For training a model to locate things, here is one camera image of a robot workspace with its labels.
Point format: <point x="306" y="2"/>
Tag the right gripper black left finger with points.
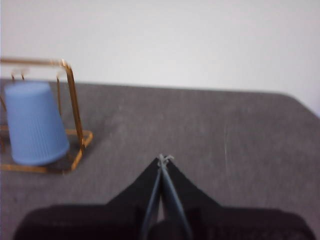
<point x="100" y="222"/>

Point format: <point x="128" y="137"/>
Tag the blue ribbed plastic cup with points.
<point x="35" y="125"/>

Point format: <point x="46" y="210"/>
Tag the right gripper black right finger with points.
<point x="225" y="225"/>

